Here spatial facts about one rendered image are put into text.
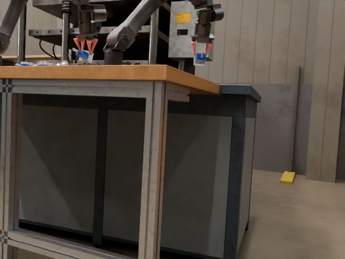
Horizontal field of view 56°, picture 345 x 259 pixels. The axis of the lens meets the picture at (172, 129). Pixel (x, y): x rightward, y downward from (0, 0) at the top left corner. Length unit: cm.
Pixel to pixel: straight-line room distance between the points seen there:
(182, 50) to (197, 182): 121
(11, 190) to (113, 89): 53
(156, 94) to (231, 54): 358
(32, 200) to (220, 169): 100
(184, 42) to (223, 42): 212
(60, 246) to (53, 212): 68
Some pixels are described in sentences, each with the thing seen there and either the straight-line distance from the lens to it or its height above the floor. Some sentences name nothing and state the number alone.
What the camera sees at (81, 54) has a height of 93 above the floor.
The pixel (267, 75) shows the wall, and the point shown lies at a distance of 430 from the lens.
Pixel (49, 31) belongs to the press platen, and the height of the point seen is 127.
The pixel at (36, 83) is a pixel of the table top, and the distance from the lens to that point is 114.
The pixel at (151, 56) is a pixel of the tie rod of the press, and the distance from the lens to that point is 232.
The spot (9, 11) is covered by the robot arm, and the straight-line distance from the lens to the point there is 160.
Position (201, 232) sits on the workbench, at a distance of 147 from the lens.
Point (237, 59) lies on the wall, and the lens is 439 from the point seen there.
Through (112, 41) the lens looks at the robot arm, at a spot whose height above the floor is 91.
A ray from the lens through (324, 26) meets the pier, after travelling 407.
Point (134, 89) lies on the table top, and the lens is 92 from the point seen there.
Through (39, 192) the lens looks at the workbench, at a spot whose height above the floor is 23.
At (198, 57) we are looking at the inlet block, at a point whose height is 93.
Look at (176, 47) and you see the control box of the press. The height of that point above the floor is 115.
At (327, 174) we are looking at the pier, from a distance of 399.
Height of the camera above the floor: 68
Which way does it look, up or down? 3 degrees down
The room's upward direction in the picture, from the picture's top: 3 degrees clockwise
